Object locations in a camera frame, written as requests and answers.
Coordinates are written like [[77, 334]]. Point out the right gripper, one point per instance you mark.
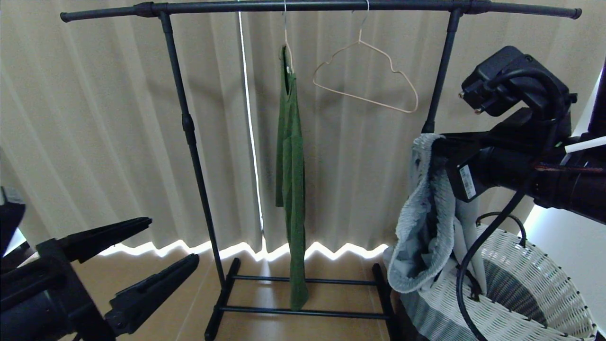
[[502, 166]]

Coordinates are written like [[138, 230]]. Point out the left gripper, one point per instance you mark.
[[42, 303]]

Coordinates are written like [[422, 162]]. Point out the pale grey shorts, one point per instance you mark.
[[421, 227]]

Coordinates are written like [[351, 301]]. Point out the pink clothes hanger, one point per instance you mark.
[[417, 102], [285, 33]]

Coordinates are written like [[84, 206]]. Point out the green long-sleeved shirt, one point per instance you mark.
[[291, 189]]

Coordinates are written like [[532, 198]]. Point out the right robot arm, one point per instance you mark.
[[577, 189]]

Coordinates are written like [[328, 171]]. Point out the white laundry basket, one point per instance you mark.
[[535, 293]]

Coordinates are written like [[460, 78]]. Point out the black clothes rack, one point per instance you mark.
[[307, 6]]

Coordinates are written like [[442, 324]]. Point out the beige curtain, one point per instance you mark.
[[94, 118]]

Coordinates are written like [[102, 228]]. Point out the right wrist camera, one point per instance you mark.
[[511, 80]]

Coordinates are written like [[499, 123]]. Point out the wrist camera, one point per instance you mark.
[[9, 227], [511, 80]]

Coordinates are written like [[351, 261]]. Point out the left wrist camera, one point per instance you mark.
[[9, 227]]

